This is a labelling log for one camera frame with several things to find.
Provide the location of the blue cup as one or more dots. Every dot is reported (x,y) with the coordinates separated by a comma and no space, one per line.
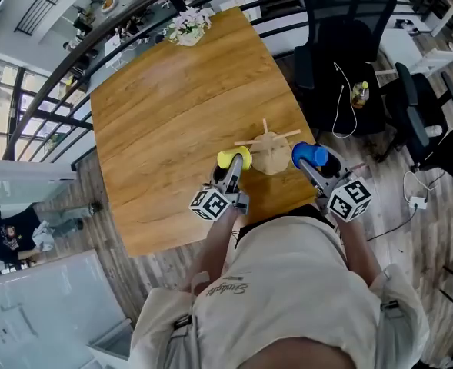
(310,154)

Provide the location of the person's right forearm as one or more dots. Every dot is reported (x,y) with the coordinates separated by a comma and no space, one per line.
(358,252)

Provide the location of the white power strip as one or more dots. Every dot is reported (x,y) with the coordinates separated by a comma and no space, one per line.
(418,203)

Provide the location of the person's cream shirt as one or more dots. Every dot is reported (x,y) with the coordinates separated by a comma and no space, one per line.
(287,294)

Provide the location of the white flowers in pot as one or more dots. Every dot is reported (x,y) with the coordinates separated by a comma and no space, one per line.
(189,27)

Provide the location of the wooden table with white legs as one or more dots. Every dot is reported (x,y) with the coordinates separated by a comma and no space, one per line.
(164,129)

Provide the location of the paper notice on glass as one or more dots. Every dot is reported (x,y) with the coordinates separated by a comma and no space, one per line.
(10,323)

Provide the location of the person's black shorts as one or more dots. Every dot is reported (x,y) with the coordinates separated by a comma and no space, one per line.
(310,210)

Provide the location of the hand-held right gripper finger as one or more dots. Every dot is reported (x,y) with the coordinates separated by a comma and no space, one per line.
(334,167)
(316,179)

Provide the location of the black office chair with armrests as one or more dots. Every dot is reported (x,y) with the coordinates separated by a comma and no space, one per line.
(418,121)

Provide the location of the yellow cup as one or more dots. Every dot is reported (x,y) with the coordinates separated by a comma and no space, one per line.
(226,157)

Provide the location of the wooden cup tree stand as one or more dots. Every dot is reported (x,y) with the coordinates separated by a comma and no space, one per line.
(272,160)

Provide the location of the person's left forearm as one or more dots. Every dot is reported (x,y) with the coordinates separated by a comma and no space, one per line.
(216,252)

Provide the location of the bowl of fruit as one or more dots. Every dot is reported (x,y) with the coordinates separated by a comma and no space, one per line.
(107,4)

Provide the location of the black metal railing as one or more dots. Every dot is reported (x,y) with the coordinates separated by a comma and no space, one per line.
(37,102)

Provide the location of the white wooden chair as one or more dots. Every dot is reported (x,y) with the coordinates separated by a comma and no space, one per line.
(403,48)

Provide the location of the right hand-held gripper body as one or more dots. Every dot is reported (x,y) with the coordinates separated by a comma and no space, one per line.
(349,202)

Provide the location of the white cabinet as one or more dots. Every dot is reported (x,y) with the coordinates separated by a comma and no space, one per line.
(110,348)

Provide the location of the black balcony railing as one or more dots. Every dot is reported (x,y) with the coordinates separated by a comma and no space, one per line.
(45,2)

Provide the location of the small white bottle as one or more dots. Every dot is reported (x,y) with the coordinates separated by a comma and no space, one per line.
(433,130)

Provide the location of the yellow-capped drink bottle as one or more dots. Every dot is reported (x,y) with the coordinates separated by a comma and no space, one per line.
(360,96)

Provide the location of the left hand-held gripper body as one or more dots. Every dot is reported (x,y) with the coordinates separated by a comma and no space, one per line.
(210,204)

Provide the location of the black mesh office chair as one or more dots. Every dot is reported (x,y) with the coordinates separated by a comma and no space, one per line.
(337,33)

